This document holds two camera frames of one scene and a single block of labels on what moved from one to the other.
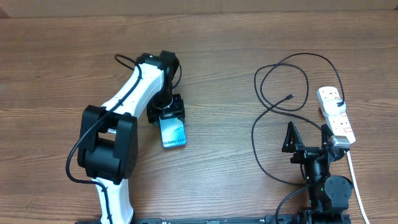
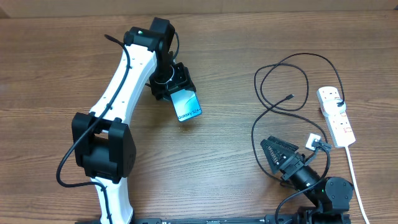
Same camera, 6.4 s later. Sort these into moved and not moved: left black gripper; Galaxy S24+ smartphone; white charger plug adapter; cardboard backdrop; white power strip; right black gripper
Moved: Galaxy S24+ smartphone; left black gripper; right black gripper
Not moved: white charger plug adapter; white power strip; cardboard backdrop
